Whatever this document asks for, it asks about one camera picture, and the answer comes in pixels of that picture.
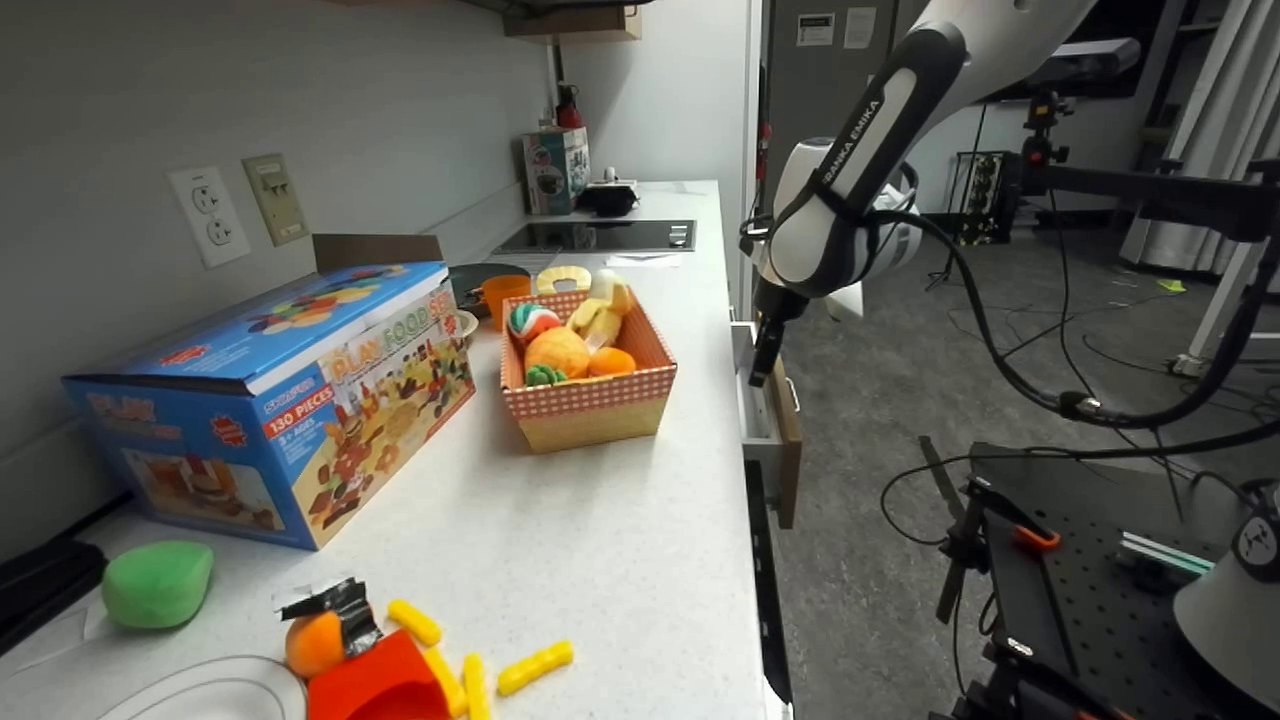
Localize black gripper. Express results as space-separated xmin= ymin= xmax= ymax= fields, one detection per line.
xmin=745 ymin=279 xmax=813 ymax=393

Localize wooden front white drawer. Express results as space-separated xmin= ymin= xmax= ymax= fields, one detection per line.
xmin=737 ymin=317 xmax=806 ymax=533

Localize small orange toy fruit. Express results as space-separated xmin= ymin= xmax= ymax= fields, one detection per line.
xmin=585 ymin=344 xmax=642 ymax=378

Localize yellow toy food piece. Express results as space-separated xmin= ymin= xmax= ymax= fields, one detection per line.
xmin=567 ymin=293 xmax=627 ymax=352

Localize checkered cardboard food basket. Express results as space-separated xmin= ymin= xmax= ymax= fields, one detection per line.
xmin=497 ymin=284 xmax=680 ymax=454

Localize black glass stovetop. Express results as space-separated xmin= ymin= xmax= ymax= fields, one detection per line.
xmin=490 ymin=215 xmax=698 ymax=257

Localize large orange toy fruit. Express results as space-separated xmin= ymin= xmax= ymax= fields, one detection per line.
xmin=519 ymin=323 xmax=601 ymax=382

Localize black built-in appliance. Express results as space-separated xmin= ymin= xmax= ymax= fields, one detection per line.
xmin=739 ymin=454 xmax=795 ymax=710

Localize red white green toy slice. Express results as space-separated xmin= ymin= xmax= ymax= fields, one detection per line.
xmin=506 ymin=298 xmax=563 ymax=346

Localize orange plastic cup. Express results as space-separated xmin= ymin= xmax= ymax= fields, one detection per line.
xmin=475 ymin=273 xmax=535 ymax=333

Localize black equipment rack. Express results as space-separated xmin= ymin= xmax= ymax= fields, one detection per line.
xmin=952 ymin=146 xmax=1024 ymax=249

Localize grey door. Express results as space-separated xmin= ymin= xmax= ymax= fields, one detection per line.
xmin=754 ymin=0 xmax=935 ymax=182

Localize green red cardboard box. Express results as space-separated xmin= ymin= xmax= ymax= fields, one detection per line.
xmin=515 ymin=123 xmax=595 ymax=219

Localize dark grey round pan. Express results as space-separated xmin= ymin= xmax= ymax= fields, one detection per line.
xmin=449 ymin=258 xmax=535 ymax=317

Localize black clamp orange grip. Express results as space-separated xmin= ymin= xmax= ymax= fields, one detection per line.
xmin=914 ymin=436 xmax=1073 ymax=631

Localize white paper notice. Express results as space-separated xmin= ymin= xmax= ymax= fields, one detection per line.
xmin=841 ymin=3 xmax=879 ymax=55
xmin=792 ymin=6 xmax=841 ymax=51

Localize yellow toy fry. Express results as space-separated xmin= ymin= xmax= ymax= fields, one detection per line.
xmin=490 ymin=636 xmax=578 ymax=701
xmin=455 ymin=649 xmax=497 ymax=720
xmin=385 ymin=595 xmax=449 ymax=652

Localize dark brown board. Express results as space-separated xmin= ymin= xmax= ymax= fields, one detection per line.
xmin=312 ymin=231 xmax=449 ymax=276

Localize black breadboard table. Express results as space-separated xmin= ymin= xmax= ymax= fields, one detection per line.
xmin=965 ymin=440 xmax=1280 ymax=720

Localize black horizontal boom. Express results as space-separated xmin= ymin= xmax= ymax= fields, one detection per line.
xmin=1016 ymin=159 xmax=1280 ymax=249

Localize white stand legs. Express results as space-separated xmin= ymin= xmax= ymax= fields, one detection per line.
xmin=1167 ymin=235 xmax=1280 ymax=382

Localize teal pen tool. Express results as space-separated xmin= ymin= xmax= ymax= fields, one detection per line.
xmin=1117 ymin=529 xmax=1219 ymax=581

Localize blue toy food box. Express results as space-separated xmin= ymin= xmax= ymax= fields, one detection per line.
xmin=59 ymin=258 xmax=481 ymax=550

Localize red fries container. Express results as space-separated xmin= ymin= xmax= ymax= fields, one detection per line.
xmin=307 ymin=629 xmax=455 ymax=720

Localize white curtain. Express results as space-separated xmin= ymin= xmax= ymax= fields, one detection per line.
xmin=1117 ymin=0 xmax=1280 ymax=276

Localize black round gauge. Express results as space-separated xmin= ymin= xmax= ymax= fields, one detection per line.
xmin=1226 ymin=481 xmax=1280 ymax=582

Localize black orange toy figure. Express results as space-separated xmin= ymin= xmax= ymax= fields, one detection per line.
xmin=277 ymin=570 xmax=389 ymax=678

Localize grey round dome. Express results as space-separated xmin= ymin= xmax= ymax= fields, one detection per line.
xmin=1172 ymin=550 xmax=1280 ymax=716

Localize green round toy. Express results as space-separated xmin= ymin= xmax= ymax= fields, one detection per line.
xmin=101 ymin=535 xmax=219 ymax=636

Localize white round plate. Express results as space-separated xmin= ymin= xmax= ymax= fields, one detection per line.
xmin=96 ymin=652 xmax=312 ymax=720

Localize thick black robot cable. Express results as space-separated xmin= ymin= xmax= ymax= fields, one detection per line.
xmin=914 ymin=204 xmax=1280 ymax=430

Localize black camera tripod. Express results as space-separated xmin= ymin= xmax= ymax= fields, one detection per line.
xmin=933 ymin=86 xmax=1078 ymax=293

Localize thin black cable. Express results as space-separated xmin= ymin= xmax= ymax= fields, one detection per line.
xmin=877 ymin=412 xmax=1280 ymax=546

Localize grey stereo camera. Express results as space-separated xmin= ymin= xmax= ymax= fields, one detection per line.
xmin=1035 ymin=35 xmax=1142 ymax=101

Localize beige wall switch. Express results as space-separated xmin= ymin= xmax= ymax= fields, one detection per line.
xmin=240 ymin=150 xmax=312 ymax=249

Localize white wall power outlet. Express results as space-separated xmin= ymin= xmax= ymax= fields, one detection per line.
xmin=167 ymin=165 xmax=254 ymax=273

